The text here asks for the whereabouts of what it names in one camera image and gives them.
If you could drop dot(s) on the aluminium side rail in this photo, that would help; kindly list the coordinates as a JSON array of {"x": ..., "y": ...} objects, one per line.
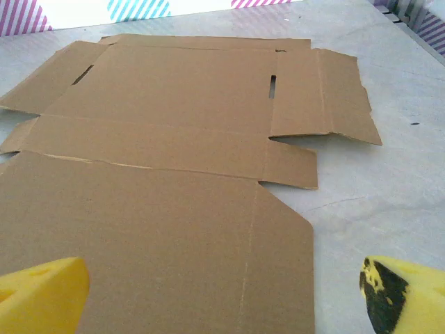
[{"x": 429, "y": 45}]

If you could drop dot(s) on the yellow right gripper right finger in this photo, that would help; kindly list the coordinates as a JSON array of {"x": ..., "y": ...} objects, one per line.
[{"x": 417, "y": 299}]

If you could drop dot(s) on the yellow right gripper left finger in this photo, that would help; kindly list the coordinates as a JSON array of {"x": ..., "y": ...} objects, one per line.
[{"x": 41, "y": 299}]

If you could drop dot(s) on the brown cardboard box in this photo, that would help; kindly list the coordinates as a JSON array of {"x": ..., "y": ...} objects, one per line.
[{"x": 167, "y": 215}]

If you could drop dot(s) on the aluminium frame post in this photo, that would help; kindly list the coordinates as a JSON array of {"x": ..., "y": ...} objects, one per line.
[{"x": 408, "y": 8}]

